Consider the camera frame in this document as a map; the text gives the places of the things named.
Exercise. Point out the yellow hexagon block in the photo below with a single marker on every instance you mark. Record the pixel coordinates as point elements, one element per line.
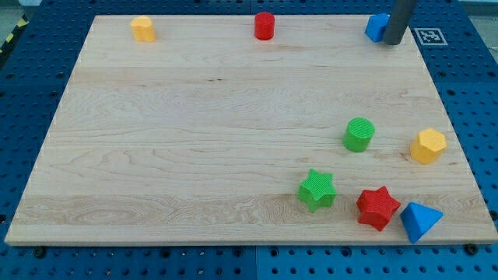
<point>428,146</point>

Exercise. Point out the light wooden board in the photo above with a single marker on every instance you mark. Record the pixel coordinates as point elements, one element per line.
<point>203,137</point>

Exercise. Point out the green star block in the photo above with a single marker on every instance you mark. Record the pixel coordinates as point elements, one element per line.
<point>317,190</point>

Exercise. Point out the green cylinder block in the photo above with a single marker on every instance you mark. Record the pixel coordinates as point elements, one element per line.
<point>358,134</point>

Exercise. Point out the red cylinder block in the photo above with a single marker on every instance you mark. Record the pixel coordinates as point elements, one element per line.
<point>264,25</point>

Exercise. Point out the red star block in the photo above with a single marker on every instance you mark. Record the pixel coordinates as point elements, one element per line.
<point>376,208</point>

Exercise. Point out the yellow heart block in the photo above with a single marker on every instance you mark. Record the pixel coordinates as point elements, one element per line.
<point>143,29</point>

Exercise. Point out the blue cube block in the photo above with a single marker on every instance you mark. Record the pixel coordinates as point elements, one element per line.
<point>376,27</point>

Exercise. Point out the blue triangle block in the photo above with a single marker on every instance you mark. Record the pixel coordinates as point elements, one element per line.
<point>418,219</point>

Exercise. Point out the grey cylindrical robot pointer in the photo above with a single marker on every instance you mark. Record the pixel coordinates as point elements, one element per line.
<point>397,24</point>

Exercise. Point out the black white fiducial marker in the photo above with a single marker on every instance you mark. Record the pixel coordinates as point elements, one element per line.
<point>429,36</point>

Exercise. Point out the yellow black hazard tape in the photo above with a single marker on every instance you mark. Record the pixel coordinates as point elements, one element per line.
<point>14,36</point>

